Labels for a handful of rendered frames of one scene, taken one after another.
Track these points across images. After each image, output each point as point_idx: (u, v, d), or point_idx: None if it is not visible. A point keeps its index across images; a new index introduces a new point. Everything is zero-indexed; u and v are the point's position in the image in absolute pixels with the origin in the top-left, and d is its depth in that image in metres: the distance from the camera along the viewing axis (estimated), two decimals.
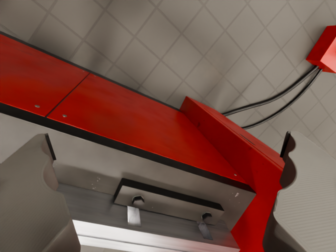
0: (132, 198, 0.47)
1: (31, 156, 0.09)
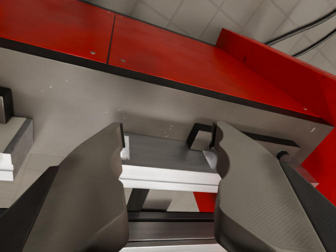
0: (208, 143, 0.45)
1: (106, 141, 0.10)
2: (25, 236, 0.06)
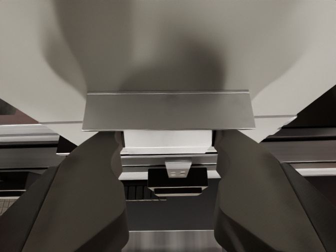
0: None
1: (106, 141, 0.10)
2: (25, 236, 0.06)
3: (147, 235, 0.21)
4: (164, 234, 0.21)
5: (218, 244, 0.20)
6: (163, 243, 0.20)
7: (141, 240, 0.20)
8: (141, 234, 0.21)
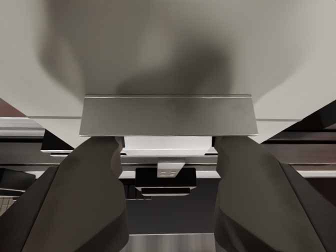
0: None
1: (105, 141, 0.10)
2: (25, 236, 0.06)
3: (139, 239, 0.20)
4: (156, 238, 0.20)
5: (212, 248, 0.20)
6: (155, 247, 0.19)
7: (133, 245, 0.19)
8: (132, 238, 0.20)
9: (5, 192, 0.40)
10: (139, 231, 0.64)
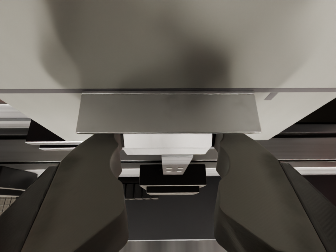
0: None
1: (105, 141, 0.10)
2: (25, 237, 0.06)
3: (139, 246, 0.16)
4: (160, 245, 0.16)
5: None
6: None
7: None
8: (131, 244, 0.16)
9: (4, 192, 0.38)
10: (147, 232, 0.61)
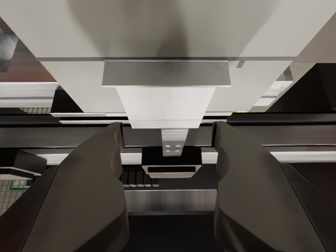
0: None
1: (106, 141, 0.10)
2: (25, 236, 0.06)
3: (143, 194, 0.20)
4: (160, 193, 0.20)
5: (215, 203, 0.20)
6: (159, 202, 0.20)
7: (137, 199, 0.20)
8: (137, 193, 0.20)
9: (19, 173, 0.42)
10: None
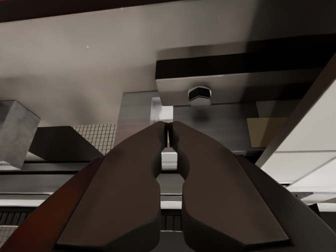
0: None
1: (149, 139, 0.10)
2: (67, 219, 0.06)
3: None
4: None
5: None
6: None
7: None
8: None
9: None
10: None
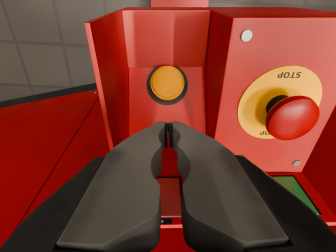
0: None
1: (149, 139, 0.10)
2: (67, 219, 0.06)
3: None
4: None
5: None
6: None
7: None
8: None
9: None
10: None
